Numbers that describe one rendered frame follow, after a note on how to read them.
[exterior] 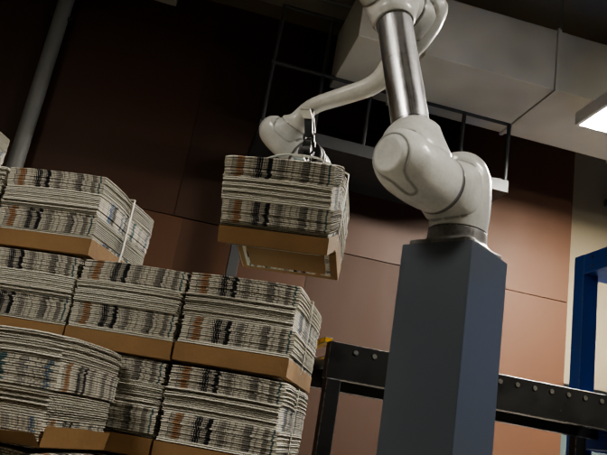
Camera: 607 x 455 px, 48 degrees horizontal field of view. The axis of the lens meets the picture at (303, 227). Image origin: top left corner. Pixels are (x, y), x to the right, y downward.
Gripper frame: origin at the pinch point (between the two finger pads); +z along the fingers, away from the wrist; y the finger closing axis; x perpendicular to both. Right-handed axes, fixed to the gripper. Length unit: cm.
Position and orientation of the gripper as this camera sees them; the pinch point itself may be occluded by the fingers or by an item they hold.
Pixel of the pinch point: (302, 132)
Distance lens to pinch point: 196.4
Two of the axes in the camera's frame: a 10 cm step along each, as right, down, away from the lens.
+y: -1.3, 9.7, -2.2
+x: -9.8, -1.0, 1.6
